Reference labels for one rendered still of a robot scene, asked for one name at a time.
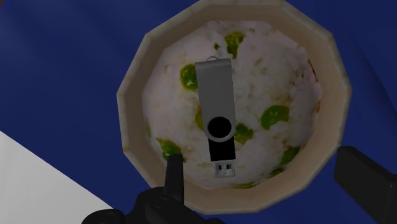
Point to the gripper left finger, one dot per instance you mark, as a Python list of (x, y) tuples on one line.
[(173, 180)]

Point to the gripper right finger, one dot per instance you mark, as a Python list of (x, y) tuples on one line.
[(366, 178)]

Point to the grey and black usb stick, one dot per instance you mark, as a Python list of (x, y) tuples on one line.
[(215, 102)]

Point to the beige bowl of rice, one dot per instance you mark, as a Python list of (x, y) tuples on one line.
[(279, 93)]

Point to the blue fabric furniture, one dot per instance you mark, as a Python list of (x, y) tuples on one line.
[(62, 77)]

